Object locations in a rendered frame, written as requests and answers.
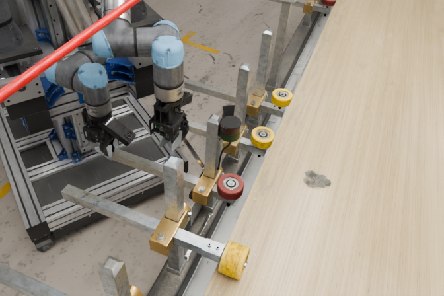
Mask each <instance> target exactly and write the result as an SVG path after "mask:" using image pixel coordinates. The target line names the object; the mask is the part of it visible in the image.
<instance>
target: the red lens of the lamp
mask: <svg viewBox="0 0 444 296"><path fill-rule="evenodd" d="M224 117H225V116H224ZM224 117H222V118H221V121H222V119H223V118H224ZM235 117H236V116H235ZM237 118H238V117H237ZM239 120H240V121H241V119H240V118H239ZM221 121H220V130H221V132H222V133H224V134H225V135H237V134H239V133H240V132H241V126H242V122H241V125H240V126H239V127H238V128H236V129H228V128H225V127H224V126H223V125H222V123H221Z"/></svg>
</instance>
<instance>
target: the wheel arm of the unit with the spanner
mask: <svg viewBox="0 0 444 296"><path fill-rule="evenodd" d="M112 159H113V161H117V162H119V163H122V164H125V165H128V166H130V167H133V168H136V169H138V170H142V171H144V172H147V173H149V174H152V175H155V176H158V177H160V178H163V165H162V164H159V163H156V162H154V161H150V160H148V159H144V158H143V157H139V156H137V155H134V154H131V153H128V152H125V151H123V150H120V149H116V150H115V151H114V152H113V153H112ZM199 179H200V178H198V177H196V176H192V175H191V174H187V173H185V172H184V186H185V187H187V188H191V189H194V188H195V186H196V184H197V183H198V181H199ZM211 196H213V197H214V198H218V199H219V200H222V201H224V202H227V203H230V204H234V202H235V200H226V199H224V198H222V197H221V196H220V195H219V194H218V192H217V184H215V186H214V187H213V189H212V191H211Z"/></svg>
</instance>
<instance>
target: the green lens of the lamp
mask: <svg viewBox="0 0 444 296"><path fill-rule="evenodd" d="M219 136H220V138H221V139H222V140H223V141H226V142H235V141H237V140H239V138H240V136H241V133H239V134H237V135H234V136H228V135H225V134H223V133H222V132H221V130H220V128H219Z"/></svg>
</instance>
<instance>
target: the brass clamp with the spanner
mask: <svg viewBox="0 0 444 296"><path fill-rule="evenodd" d="M223 175H224V173H223V169H222V168H221V167H219V172H218V173H217V175H216V177H215V178H210V177H208V176H205V175H204V172H203V174H202V176H201V178H200V179H199V181H198V183H197V184H196V186H195V188H194V189H193V191H192V201H193V202H197V203H199V204H202V205H205V206H207V205H208V203H209V201H210V199H211V197H212V196H211V191H212V189H213V187H214V186H215V184H217V183H218V180H219V178H220V177H221V176H223ZM200 186H204V187H205V192H204V193H200V192H199V191H198V189H199V188H200Z"/></svg>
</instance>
